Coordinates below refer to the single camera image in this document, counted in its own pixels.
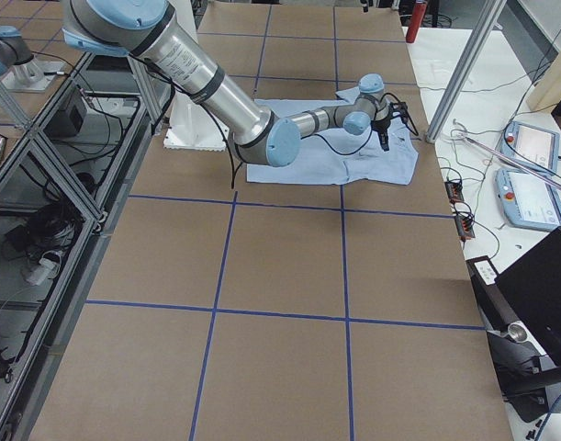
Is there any light blue t-shirt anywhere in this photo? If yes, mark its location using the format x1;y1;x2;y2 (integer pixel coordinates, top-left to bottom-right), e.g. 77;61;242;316
247;87;418;185

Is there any black monitor on stand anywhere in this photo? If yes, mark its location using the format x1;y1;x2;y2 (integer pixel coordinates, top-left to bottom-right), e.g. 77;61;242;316
466;227;561;422

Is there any orange terminal block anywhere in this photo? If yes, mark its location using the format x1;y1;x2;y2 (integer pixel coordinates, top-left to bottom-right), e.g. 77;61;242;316
444;179;476;243

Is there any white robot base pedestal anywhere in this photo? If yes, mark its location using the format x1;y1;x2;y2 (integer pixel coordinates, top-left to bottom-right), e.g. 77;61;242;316
163;0;226;152

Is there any lower teach pendant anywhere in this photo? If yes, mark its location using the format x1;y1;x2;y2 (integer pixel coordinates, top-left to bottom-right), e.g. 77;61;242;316
495;168;561;232

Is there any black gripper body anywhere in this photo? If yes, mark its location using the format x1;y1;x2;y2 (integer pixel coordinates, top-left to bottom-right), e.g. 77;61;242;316
371;101;408;134

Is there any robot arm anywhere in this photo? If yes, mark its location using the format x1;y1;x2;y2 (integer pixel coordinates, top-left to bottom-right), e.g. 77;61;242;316
62;1;395;167

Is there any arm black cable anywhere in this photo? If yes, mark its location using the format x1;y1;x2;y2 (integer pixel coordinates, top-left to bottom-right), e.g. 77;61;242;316
314;91;420;157

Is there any aluminium frame post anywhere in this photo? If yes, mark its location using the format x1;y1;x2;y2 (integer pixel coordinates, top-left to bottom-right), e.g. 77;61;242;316
424;0;507;144

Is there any metal reacher grabber tool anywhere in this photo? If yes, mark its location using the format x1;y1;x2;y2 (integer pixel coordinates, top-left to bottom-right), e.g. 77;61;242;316
453;119;561;191

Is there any aluminium frame rack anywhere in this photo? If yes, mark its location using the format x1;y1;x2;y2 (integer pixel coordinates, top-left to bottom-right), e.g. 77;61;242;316
0;53;174;440

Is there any red cylinder bottle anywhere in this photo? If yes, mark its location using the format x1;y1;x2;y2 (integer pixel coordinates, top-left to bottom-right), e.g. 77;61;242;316
405;0;428;44

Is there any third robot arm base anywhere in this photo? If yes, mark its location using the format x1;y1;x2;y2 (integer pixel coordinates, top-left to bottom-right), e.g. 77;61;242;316
0;25;53;93

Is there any upper teach pendant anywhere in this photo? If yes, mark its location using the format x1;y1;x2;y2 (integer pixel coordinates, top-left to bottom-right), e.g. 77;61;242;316
499;121;559;172

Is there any teach pendant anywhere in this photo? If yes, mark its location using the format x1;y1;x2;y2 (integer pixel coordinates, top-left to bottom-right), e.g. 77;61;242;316
495;168;561;232
499;121;559;172

